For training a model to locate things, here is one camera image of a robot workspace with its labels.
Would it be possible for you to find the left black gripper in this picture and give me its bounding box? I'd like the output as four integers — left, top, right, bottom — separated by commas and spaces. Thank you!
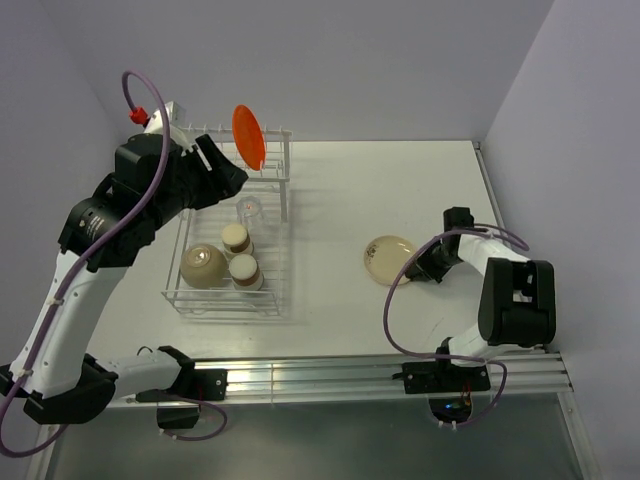
146, 134, 248, 230

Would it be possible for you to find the orange plastic plate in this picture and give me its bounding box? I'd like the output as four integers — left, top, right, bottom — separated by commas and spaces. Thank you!
232, 104, 266, 171

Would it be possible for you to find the clear plastic cup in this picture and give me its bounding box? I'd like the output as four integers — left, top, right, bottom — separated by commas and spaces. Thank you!
236, 196, 267, 230

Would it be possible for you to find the beige plate with black spot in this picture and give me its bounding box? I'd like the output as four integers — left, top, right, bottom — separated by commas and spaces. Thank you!
363, 235, 416, 286

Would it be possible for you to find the steel cup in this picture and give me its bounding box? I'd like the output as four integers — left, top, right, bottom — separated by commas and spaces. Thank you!
229, 254, 264, 291
221, 223, 254, 258

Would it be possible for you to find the floral ceramic bowl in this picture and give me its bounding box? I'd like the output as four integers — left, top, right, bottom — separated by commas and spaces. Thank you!
179, 243, 228, 289

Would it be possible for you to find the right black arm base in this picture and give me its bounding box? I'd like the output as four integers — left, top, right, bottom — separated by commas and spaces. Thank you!
392, 360, 491, 394

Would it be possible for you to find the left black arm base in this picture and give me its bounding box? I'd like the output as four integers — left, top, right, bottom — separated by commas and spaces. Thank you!
156, 369, 228, 442

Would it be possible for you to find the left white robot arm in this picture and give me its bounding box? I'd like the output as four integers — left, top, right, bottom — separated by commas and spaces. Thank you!
1, 114, 248, 425

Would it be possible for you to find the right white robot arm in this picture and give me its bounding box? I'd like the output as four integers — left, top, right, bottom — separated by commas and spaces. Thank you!
405, 207, 556, 390

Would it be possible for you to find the white wire dish rack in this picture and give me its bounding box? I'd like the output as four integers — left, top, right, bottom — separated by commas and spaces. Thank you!
162, 127, 291, 322

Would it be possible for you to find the aluminium table rail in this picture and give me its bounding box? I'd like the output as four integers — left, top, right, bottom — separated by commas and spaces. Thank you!
99, 352, 574, 411

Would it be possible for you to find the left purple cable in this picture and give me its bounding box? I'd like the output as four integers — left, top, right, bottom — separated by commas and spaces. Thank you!
0, 70, 229, 459

